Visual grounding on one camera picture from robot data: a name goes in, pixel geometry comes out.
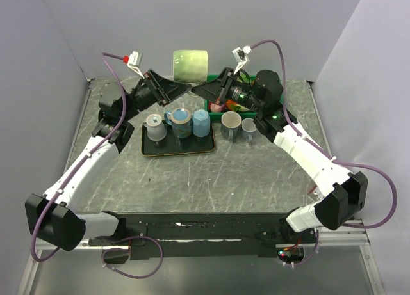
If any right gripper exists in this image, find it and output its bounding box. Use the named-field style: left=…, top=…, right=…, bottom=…
left=192, top=67, right=264, bottom=114

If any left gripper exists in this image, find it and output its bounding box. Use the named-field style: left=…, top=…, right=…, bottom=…
left=121, top=69, right=193, bottom=122

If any light green mug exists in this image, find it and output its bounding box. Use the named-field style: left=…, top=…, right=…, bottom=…
left=173, top=50, right=208, bottom=84

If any large grey faceted mug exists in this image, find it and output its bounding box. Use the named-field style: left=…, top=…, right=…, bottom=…
left=220, top=111, right=242, bottom=141

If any small grey-blue mug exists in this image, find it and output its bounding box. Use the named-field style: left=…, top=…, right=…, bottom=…
left=241, top=118, right=258, bottom=143

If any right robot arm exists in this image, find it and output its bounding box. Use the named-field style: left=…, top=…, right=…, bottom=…
left=192, top=68, right=368, bottom=243

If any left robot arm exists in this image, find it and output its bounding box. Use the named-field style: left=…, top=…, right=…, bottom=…
left=25, top=70, right=191, bottom=251

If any blue patterned mug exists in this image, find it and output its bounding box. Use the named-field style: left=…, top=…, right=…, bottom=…
left=164, top=108, right=192, bottom=139

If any light blue faceted mug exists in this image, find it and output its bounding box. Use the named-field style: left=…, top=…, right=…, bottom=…
left=192, top=109, right=211, bottom=138

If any frosted grey mug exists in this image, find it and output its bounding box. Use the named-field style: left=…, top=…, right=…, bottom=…
left=143, top=113, right=167, bottom=141

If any purple toy onion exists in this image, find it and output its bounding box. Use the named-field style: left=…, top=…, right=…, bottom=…
left=209, top=104, right=225, bottom=113

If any small orange toy vegetable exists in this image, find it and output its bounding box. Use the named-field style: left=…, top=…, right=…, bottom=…
left=225, top=100, right=249, bottom=113

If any green plastic crate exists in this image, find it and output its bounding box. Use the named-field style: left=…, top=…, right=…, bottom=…
left=204, top=74, right=284, bottom=122

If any black serving tray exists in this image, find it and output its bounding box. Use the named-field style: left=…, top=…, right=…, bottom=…
left=141, top=121, right=215, bottom=157

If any small packaged card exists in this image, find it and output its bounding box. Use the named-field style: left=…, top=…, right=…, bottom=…
left=307, top=186, right=320, bottom=200

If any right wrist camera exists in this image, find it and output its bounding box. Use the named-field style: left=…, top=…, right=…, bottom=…
left=232, top=45, right=252, bottom=74

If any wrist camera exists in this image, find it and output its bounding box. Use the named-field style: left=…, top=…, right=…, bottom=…
left=232, top=45, right=252, bottom=74
left=123, top=51, right=145, bottom=79

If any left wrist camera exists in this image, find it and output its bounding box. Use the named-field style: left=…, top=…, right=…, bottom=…
left=123, top=51, right=145, bottom=79

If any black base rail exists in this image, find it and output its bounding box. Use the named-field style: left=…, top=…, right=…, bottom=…
left=88, top=212, right=316, bottom=260

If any aluminium frame rail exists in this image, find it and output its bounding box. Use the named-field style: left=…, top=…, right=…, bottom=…
left=17, top=77, right=385, bottom=295

